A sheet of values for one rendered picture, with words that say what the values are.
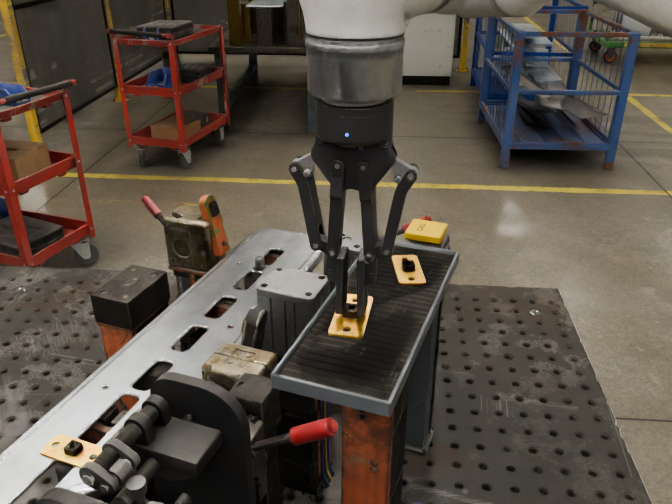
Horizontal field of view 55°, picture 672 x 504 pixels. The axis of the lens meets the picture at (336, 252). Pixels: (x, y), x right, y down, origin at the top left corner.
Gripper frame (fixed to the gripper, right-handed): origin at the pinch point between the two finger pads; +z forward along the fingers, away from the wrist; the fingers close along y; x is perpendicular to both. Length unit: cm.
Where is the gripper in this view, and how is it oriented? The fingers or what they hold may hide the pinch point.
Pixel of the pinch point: (352, 281)
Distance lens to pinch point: 70.4
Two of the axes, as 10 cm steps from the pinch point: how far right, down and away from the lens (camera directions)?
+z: 0.0, 8.9, 4.6
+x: -2.0, 4.6, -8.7
